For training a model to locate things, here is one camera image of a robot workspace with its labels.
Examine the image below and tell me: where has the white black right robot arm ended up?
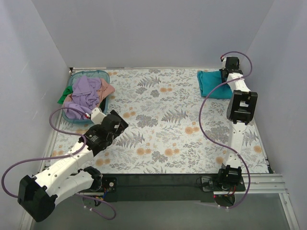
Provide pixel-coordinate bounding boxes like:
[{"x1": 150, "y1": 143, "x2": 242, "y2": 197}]
[{"x1": 217, "y1": 56, "x2": 258, "y2": 191}]

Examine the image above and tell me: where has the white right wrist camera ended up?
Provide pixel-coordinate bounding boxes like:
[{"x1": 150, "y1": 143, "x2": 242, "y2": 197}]
[{"x1": 220, "y1": 56, "x2": 227, "y2": 69}]

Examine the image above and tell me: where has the lavender t-shirt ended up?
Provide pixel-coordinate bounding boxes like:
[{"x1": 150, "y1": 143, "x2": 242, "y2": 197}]
[{"x1": 63, "y1": 75, "x2": 102, "y2": 120}]

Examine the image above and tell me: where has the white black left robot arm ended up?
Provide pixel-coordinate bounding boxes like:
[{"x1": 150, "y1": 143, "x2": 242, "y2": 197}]
[{"x1": 17, "y1": 108, "x2": 129, "y2": 222}]

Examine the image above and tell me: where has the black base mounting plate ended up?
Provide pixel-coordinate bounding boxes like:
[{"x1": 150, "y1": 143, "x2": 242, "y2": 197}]
[{"x1": 81, "y1": 173, "x2": 247, "y2": 204}]

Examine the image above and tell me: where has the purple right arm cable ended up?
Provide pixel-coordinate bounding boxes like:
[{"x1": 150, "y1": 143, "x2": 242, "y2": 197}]
[{"x1": 199, "y1": 51, "x2": 254, "y2": 209}]

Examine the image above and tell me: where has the clear teal plastic basket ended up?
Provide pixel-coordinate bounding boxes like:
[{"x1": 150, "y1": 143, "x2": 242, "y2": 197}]
[{"x1": 62, "y1": 70, "x2": 110, "y2": 125}]

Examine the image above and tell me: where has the floral patterned table mat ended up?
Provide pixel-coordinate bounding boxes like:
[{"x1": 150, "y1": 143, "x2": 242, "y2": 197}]
[{"x1": 47, "y1": 68, "x2": 269, "y2": 174}]

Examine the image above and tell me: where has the teal t-shirt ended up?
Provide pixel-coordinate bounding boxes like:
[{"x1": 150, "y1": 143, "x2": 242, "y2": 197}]
[{"x1": 197, "y1": 71, "x2": 232, "y2": 99}]

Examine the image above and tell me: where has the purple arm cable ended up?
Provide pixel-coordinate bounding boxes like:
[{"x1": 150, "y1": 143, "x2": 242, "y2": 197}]
[
  {"x1": 199, "y1": 51, "x2": 254, "y2": 209},
  {"x1": 1, "y1": 107, "x2": 117, "y2": 220}
]

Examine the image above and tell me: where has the pink t-shirt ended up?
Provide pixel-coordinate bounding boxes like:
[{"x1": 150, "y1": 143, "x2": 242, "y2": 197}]
[{"x1": 64, "y1": 78, "x2": 115, "y2": 106}]

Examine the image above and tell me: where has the green t-shirt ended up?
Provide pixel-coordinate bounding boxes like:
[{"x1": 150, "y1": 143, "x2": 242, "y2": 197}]
[{"x1": 57, "y1": 86, "x2": 73, "y2": 104}]

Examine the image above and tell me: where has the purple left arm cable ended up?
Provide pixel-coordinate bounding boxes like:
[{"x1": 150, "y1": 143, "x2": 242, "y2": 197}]
[{"x1": 1, "y1": 107, "x2": 117, "y2": 220}]

